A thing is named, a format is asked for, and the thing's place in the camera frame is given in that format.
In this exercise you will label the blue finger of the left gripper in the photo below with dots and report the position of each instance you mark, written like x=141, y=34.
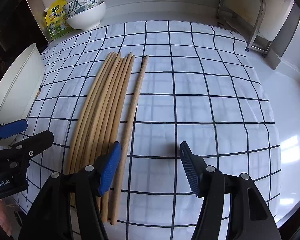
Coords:
x=13, y=128
x=32, y=146

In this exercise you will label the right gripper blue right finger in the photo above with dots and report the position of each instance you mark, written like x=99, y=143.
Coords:
x=195, y=169

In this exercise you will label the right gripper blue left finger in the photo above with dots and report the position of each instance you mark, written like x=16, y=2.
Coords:
x=106, y=168

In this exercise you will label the white oval plastic basin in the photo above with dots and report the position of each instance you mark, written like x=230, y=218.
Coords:
x=20, y=85

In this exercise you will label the white checked cloth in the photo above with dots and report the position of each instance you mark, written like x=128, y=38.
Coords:
x=198, y=88

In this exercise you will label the yellow detergent refill pouch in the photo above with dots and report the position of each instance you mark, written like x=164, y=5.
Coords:
x=56, y=19

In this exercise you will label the large white ceramic bowl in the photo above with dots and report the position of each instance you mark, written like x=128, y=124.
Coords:
x=88, y=19

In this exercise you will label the blue patterned bowl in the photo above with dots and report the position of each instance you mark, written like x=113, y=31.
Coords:
x=78, y=6

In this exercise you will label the metal folding rack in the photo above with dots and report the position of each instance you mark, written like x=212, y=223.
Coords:
x=246, y=17

